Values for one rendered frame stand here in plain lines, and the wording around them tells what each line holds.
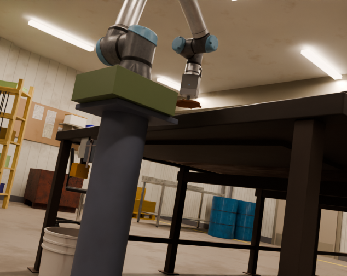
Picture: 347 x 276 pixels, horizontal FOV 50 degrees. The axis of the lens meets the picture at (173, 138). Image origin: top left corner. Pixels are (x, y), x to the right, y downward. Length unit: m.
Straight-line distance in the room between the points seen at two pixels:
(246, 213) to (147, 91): 6.49
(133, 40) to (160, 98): 0.26
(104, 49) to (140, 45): 0.18
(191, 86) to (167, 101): 0.57
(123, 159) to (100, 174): 0.09
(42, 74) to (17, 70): 0.52
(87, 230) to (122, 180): 0.20
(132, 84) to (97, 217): 0.44
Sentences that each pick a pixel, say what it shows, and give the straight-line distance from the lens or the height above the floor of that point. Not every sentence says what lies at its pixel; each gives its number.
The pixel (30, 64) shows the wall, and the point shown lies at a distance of 8.54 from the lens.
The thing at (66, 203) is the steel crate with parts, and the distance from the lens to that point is 7.38.
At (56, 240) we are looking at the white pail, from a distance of 1.67.
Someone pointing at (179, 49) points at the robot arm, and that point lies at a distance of 1.79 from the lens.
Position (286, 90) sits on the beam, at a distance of 7.48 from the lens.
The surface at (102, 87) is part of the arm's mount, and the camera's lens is 1.20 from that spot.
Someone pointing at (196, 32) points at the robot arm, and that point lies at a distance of 1.71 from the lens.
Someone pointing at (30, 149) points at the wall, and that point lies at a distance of 8.38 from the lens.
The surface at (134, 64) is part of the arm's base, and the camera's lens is 1.34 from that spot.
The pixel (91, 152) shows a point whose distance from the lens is 2.03.
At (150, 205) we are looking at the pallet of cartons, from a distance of 8.94.
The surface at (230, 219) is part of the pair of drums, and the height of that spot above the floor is 0.36.
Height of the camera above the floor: 0.59
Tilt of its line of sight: 9 degrees up
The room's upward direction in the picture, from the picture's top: 9 degrees clockwise
